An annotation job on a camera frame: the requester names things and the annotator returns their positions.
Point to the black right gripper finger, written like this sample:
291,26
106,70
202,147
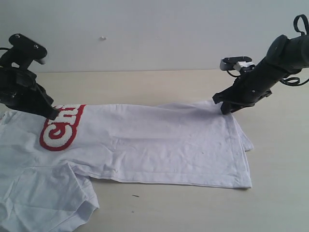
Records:
221,97
228,107

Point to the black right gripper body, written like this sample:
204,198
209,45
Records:
254,83

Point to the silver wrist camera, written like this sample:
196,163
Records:
235,63
24,51

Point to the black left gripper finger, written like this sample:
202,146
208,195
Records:
46,111

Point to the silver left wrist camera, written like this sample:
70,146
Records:
24,51

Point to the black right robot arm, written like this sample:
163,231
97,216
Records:
285,57

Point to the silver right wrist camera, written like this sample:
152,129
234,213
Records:
235,63

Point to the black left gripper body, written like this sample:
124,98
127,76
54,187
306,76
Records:
20,91

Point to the white t-shirt red Chinese patch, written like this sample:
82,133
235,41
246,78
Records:
46,165

